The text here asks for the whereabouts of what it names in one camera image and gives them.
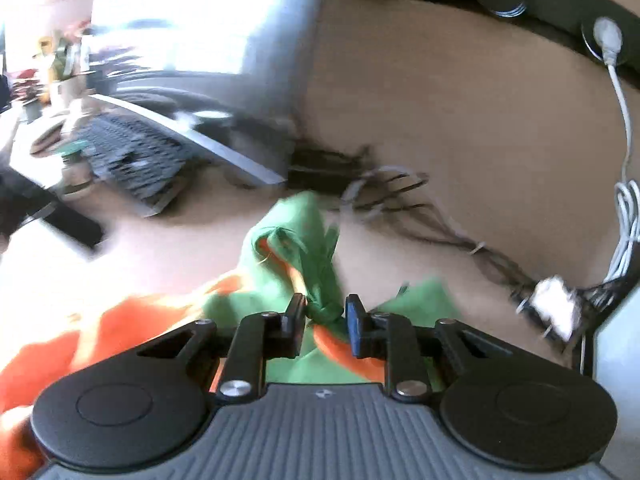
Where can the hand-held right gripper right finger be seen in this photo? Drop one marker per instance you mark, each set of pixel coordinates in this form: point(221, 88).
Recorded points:
point(356, 320)

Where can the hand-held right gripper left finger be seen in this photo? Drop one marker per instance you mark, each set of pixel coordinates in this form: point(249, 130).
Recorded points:
point(292, 319)

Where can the green and orange garment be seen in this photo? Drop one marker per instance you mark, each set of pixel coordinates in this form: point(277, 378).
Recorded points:
point(280, 265)

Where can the potted plants and figurines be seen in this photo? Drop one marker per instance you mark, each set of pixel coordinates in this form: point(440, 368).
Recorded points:
point(52, 70)

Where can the black keyboard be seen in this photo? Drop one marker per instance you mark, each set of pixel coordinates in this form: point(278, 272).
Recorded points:
point(132, 152)

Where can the computer monitor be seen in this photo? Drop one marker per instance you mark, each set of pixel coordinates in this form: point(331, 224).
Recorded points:
point(190, 60)

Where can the black flat device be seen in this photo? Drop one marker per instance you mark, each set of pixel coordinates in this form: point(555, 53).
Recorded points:
point(45, 210)

